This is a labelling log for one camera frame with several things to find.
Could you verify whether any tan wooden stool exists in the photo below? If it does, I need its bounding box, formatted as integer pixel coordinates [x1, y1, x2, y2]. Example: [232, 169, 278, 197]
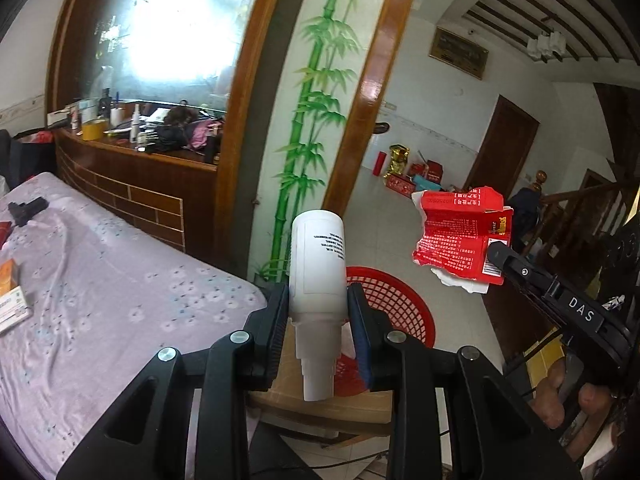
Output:
[247, 330, 393, 441]

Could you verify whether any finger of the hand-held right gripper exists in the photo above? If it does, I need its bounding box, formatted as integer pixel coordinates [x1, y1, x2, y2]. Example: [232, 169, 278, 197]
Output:
[487, 240, 562, 307]

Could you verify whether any pink cloth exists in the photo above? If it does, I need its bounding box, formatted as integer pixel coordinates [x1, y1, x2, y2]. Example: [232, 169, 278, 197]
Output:
[190, 119, 223, 151]

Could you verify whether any wooden stair railing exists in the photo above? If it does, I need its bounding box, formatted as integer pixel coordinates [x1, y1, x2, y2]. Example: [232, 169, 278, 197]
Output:
[515, 170, 640, 281]

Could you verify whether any white medicine box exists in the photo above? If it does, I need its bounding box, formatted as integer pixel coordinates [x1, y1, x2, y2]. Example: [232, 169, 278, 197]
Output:
[0, 287, 33, 336]

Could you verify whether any dark blue cloth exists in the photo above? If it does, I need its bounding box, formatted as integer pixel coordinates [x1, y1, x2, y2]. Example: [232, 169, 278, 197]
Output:
[510, 187, 543, 251]

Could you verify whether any red plastic basket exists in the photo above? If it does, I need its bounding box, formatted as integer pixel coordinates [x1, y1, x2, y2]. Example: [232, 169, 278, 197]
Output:
[332, 266, 436, 397]

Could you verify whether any person's right hand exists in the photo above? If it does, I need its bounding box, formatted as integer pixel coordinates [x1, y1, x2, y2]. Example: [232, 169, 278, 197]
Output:
[532, 360, 628, 453]

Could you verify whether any framed wall plaque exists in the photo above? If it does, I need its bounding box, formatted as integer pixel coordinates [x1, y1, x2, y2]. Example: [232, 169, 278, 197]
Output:
[429, 26, 490, 81]

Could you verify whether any brown wooden door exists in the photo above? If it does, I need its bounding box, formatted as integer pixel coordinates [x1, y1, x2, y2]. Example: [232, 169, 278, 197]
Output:
[462, 94, 541, 196]

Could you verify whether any green bamboo wall painting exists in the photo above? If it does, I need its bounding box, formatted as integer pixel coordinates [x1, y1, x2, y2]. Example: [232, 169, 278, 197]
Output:
[252, 0, 396, 283]

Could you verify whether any orange carton box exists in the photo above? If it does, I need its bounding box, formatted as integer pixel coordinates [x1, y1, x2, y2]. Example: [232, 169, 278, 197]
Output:
[0, 259, 21, 297]

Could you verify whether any torn red paper packet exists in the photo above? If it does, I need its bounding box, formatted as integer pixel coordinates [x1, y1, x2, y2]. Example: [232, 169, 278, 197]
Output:
[411, 185, 516, 295]

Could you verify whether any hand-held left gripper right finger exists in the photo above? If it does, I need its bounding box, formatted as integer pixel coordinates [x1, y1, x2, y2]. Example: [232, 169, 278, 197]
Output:
[346, 282, 583, 480]

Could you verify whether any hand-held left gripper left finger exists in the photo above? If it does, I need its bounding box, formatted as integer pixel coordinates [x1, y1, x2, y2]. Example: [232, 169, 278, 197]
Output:
[56, 282, 293, 480]

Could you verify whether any white ceiling lamp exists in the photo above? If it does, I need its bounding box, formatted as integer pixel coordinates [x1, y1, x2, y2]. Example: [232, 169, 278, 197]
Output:
[525, 30, 568, 63]

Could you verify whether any purple floral bed sheet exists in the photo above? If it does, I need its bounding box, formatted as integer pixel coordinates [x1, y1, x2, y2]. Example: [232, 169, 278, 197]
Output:
[0, 171, 268, 480]

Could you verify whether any gold and red gift pack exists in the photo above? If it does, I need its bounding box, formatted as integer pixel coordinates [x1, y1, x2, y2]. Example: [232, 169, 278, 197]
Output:
[382, 144, 412, 178]

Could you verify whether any black toy pistol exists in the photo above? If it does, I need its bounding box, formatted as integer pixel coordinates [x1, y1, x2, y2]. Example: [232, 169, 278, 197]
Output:
[7, 197, 49, 227]

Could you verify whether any white plastic bottle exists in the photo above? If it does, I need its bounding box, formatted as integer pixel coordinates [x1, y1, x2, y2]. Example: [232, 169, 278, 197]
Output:
[289, 209, 348, 403]

